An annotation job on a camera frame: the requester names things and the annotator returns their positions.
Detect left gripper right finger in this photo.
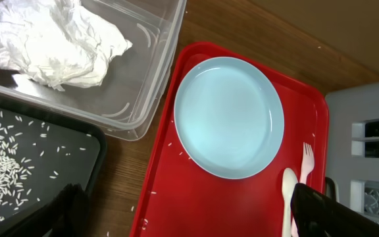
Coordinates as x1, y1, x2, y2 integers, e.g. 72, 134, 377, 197
291, 183, 379, 237

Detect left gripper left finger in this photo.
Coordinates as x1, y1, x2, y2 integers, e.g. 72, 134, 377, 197
2, 184, 89, 237

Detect white plastic spoon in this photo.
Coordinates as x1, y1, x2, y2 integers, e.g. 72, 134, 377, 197
282, 168, 297, 237

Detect pink plastic fork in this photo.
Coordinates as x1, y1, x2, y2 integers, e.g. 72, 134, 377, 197
291, 142, 315, 237

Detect rice and food scraps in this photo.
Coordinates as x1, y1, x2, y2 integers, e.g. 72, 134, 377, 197
0, 108, 100, 222

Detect light blue plate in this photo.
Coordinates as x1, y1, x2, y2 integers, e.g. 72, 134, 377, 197
174, 57, 285, 180

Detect black food waste tray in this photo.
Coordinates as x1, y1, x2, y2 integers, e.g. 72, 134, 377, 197
0, 95, 107, 236

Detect grey dishwasher rack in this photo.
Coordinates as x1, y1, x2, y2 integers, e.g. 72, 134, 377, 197
326, 82, 379, 224

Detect clear plastic waste bin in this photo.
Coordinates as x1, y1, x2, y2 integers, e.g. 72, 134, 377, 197
0, 0, 186, 141

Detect crumpled white napkin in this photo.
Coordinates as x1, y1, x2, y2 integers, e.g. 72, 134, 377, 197
0, 0, 133, 91

